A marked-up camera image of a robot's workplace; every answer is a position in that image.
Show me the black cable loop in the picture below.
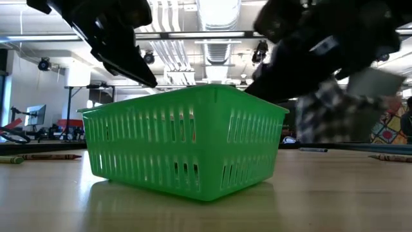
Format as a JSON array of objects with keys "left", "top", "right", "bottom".
[{"left": 0, "top": 126, "right": 32, "bottom": 145}]

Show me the black overhead camera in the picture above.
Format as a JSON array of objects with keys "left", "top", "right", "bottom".
[{"left": 252, "top": 40, "right": 270, "bottom": 64}]

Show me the black aluminium table frame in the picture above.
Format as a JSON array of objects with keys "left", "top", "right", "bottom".
[{"left": 0, "top": 140, "right": 412, "bottom": 156}]

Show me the background computer monitor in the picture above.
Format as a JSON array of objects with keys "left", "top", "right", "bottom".
[{"left": 24, "top": 104, "right": 47, "bottom": 127}]

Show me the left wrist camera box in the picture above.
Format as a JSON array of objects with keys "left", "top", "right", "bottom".
[{"left": 114, "top": 0, "right": 154, "bottom": 29}]

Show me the red crayon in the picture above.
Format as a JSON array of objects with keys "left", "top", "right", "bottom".
[{"left": 18, "top": 153, "right": 82, "bottom": 161}]

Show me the black-legged background table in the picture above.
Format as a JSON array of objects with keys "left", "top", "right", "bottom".
[{"left": 63, "top": 84, "right": 117, "bottom": 142}]

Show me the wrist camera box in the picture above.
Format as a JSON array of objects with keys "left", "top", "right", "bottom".
[
  {"left": 254, "top": 1, "right": 305, "bottom": 44},
  {"left": 114, "top": 0, "right": 154, "bottom": 29}
]

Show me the yellowish paper-wrapped crayon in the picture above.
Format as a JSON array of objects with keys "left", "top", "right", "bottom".
[{"left": 368, "top": 154, "right": 412, "bottom": 163}]

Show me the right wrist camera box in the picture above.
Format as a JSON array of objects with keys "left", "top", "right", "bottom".
[{"left": 254, "top": 1, "right": 305, "bottom": 44}]

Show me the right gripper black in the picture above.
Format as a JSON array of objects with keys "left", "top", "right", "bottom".
[{"left": 244, "top": 0, "right": 403, "bottom": 104}]

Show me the colourful patchwork quilt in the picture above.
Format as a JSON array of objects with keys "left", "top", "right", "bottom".
[{"left": 370, "top": 106, "right": 408, "bottom": 145}]

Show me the person's hand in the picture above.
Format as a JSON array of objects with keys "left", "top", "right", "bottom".
[{"left": 384, "top": 96, "right": 403, "bottom": 114}]

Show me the green slotted plastic basket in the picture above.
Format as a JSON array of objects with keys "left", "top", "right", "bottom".
[{"left": 77, "top": 84, "right": 290, "bottom": 202}]

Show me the silver ventilation duct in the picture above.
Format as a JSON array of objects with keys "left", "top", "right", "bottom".
[{"left": 196, "top": 0, "right": 242, "bottom": 65}]

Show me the black overhead frame beam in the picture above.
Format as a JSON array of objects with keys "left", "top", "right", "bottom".
[{"left": 0, "top": 30, "right": 412, "bottom": 43}]

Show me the red bench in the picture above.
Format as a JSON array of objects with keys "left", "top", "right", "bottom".
[{"left": 57, "top": 119, "right": 84, "bottom": 129}]

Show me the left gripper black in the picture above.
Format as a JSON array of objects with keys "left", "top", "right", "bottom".
[{"left": 26, "top": 0, "right": 158, "bottom": 88}]

